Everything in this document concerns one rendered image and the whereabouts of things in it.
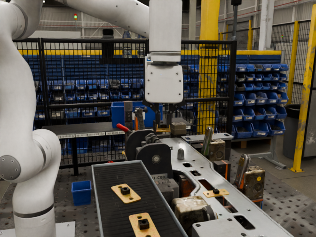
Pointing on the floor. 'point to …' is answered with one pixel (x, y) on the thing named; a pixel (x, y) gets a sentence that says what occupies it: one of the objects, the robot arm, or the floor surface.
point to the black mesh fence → (128, 85)
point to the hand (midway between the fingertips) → (163, 120)
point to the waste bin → (291, 130)
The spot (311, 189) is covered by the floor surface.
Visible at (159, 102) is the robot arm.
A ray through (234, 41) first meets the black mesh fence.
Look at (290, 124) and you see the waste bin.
